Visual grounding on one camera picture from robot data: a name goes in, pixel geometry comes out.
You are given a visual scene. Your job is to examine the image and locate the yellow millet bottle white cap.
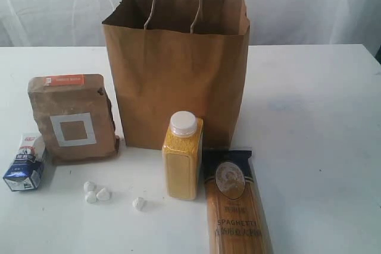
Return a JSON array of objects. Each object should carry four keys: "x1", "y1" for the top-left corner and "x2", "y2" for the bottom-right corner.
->
[{"x1": 162, "y1": 111, "x2": 204, "y2": 200}]

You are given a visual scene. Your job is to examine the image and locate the brown paper shopping bag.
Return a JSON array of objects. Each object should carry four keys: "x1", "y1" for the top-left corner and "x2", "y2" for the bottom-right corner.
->
[{"x1": 102, "y1": 0, "x2": 250, "y2": 149}]

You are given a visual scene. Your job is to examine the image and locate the blue white milk carton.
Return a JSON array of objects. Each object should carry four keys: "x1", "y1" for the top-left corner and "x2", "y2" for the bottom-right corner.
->
[{"x1": 3, "y1": 133, "x2": 47, "y2": 192}]

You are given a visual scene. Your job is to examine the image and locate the white pebble candy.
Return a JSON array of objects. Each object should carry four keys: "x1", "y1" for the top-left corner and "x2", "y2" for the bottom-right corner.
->
[
  {"x1": 96, "y1": 187, "x2": 111, "y2": 201},
  {"x1": 85, "y1": 190, "x2": 97, "y2": 203},
  {"x1": 132, "y1": 197, "x2": 146, "y2": 211},
  {"x1": 83, "y1": 181, "x2": 96, "y2": 193}
]

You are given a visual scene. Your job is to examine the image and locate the brown kraft pouch orange label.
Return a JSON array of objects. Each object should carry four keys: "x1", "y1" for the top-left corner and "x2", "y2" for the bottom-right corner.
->
[{"x1": 27, "y1": 74, "x2": 119, "y2": 165}]

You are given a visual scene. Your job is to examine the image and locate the spaghetti packet dark blue top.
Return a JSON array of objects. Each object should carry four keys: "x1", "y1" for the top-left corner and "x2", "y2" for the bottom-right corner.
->
[{"x1": 202, "y1": 149, "x2": 273, "y2": 253}]

